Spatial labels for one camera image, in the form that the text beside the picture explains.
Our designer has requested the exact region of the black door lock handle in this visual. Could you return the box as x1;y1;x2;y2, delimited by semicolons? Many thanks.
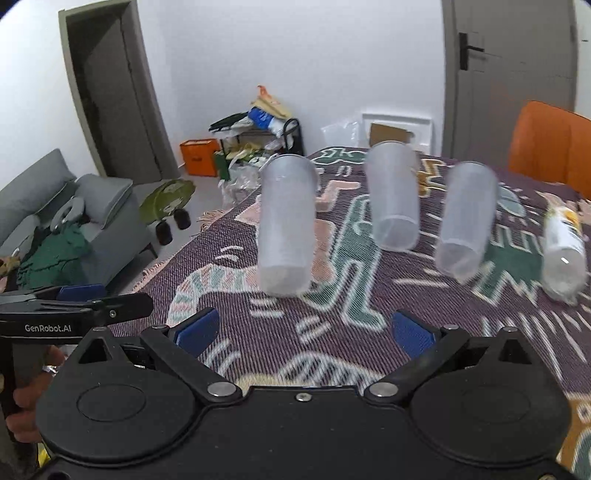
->
458;32;485;71

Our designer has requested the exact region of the orange leather chair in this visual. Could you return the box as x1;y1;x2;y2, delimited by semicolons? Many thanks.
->
508;101;591;197

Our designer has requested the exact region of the green fan on floor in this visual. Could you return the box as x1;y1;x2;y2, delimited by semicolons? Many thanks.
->
139;179;195;225

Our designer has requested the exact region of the clear bottle yellow label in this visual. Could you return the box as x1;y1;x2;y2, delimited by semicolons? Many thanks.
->
541;206;587;305

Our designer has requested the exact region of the frosted plastic cup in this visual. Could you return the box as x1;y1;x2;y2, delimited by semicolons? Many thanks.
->
435;162;498;284
257;155;318;297
363;141;420;252

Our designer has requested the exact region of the grey entrance door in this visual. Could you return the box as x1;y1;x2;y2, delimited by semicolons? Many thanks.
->
442;1;578;167

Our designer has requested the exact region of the person's left hand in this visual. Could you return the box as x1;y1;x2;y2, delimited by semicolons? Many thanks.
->
6;370;54;444

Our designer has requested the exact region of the colourful woven table blanket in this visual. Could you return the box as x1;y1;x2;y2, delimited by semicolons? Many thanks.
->
110;146;591;476

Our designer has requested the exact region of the white framed board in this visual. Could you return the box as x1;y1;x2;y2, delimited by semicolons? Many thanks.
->
362;113;435;154

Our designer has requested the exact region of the grey sofa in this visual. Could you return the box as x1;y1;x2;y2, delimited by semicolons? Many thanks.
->
1;149;155;292

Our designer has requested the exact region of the dark interior doorway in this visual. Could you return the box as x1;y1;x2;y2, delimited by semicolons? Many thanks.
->
58;1;179;185

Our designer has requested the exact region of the orange paper bag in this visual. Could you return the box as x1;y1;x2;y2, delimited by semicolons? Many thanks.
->
179;138;219;177

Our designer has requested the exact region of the black cluttered shoe rack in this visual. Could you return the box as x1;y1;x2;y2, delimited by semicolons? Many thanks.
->
208;85;304;181

